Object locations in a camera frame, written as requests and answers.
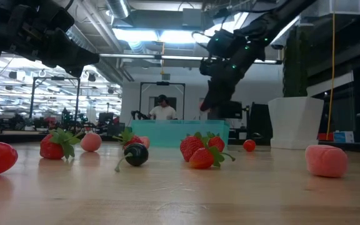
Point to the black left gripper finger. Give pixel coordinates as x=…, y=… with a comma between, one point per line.
x=74, y=71
x=70, y=53

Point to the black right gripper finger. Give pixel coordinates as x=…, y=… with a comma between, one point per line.
x=223, y=95
x=212, y=92

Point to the red toy strawberry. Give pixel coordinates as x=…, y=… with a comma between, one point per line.
x=50, y=150
x=202, y=158
x=190, y=147
x=217, y=143
x=132, y=140

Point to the teal translucent plastic container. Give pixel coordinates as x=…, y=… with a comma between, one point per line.
x=167, y=132

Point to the pink toy peach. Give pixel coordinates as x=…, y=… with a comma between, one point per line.
x=146, y=142
x=326, y=161
x=91, y=142

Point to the black toy cherry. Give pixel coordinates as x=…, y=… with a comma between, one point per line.
x=137, y=154

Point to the black background robot arm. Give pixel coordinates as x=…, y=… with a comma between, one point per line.
x=140, y=115

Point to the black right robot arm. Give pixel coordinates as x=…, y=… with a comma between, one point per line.
x=277, y=18

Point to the person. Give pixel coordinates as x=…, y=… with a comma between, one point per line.
x=162, y=113

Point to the small black monitor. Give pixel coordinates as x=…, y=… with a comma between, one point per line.
x=106, y=117

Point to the overhead rig crossbar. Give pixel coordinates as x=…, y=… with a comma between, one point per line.
x=155, y=57

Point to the white hexagonal planter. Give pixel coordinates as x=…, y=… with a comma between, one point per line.
x=295, y=122

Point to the red box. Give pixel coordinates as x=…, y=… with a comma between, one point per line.
x=325, y=137

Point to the blue box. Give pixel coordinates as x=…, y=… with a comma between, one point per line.
x=343, y=137

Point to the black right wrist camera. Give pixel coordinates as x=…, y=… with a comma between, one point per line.
x=225, y=43

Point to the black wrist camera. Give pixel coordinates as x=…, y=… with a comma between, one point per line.
x=58, y=20
x=225, y=43

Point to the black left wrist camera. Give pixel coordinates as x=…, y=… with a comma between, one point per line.
x=58, y=20

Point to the black rig frame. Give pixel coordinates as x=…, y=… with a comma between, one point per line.
x=140, y=100
x=32, y=100

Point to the black aluminium table frame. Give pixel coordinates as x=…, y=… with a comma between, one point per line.
x=348, y=147

